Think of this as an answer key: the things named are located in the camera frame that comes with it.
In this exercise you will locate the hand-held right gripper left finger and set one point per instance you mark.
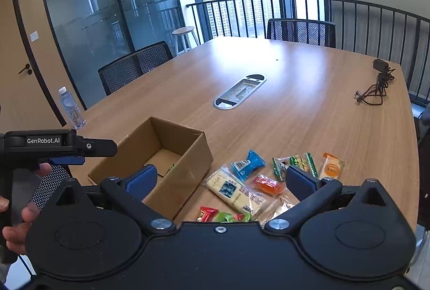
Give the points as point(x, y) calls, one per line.
point(141, 177)

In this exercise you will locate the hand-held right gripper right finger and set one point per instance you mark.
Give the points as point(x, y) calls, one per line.
point(300, 180)

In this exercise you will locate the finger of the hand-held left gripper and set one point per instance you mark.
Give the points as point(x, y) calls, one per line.
point(99, 147)

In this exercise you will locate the clear snack packet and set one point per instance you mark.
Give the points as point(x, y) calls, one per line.
point(281, 206)

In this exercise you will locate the cardboard box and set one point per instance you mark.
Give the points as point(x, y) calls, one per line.
point(191, 169)

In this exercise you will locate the large cream cake packet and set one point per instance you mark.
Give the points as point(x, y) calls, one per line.
point(231, 189)

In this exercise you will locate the person's left hand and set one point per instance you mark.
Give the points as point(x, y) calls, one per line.
point(32, 213)

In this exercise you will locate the green striped snack packet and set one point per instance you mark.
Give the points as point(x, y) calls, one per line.
point(304, 162)

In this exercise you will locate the small green snack packet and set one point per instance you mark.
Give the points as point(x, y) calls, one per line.
point(278, 168)

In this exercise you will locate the cream orange snack packet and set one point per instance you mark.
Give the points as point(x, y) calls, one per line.
point(331, 167)

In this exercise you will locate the black mesh office chair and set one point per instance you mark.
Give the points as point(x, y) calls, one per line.
point(50, 182)
point(300, 31)
point(134, 66)

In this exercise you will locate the clear water bottle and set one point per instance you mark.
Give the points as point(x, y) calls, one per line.
point(72, 110)

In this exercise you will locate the wooden door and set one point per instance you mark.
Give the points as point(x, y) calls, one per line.
point(23, 95)

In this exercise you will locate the blue snack packet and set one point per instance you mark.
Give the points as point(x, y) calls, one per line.
point(248, 165)

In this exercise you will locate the red candy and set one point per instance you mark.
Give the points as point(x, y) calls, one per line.
point(206, 213)

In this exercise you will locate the green candy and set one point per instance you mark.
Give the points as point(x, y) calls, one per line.
point(226, 217)

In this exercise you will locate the white round stool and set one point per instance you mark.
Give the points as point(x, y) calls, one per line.
point(184, 36)

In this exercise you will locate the black power adapter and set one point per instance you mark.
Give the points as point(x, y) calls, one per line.
point(380, 64)

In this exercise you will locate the black metal railing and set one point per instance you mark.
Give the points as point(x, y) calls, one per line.
point(366, 4)

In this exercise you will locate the white wall switch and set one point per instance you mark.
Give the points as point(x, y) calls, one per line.
point(34, 36)

